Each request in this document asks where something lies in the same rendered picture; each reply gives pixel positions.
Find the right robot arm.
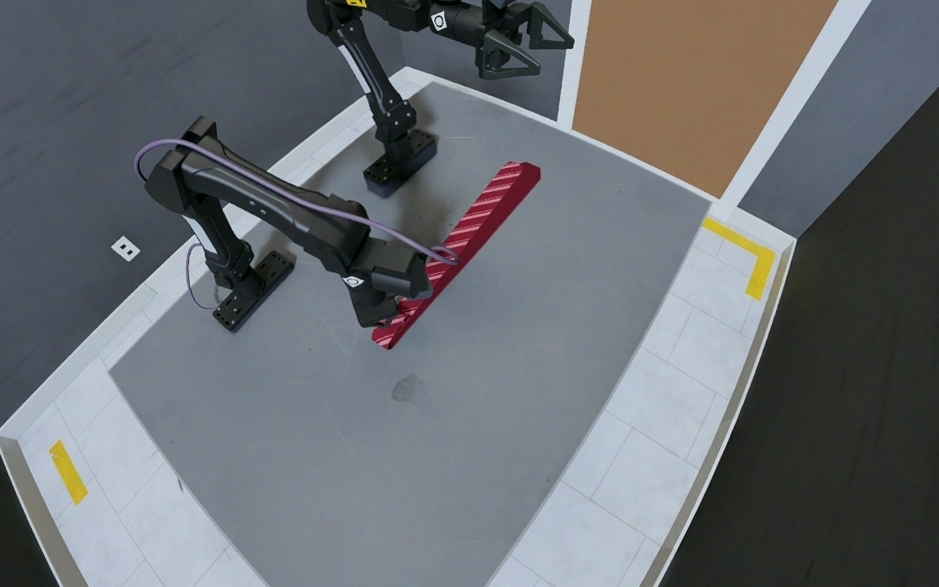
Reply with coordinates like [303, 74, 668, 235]
[144, 116, 434, 331]

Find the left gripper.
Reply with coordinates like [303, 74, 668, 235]
[454, 0, 575, 81]

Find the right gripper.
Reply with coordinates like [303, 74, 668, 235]
[346, 285, 399, 329]

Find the red striped necktie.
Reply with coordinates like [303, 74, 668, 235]
[372, 161, 541, 350]

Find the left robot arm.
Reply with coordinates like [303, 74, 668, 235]
[306, 0, 470, 187]

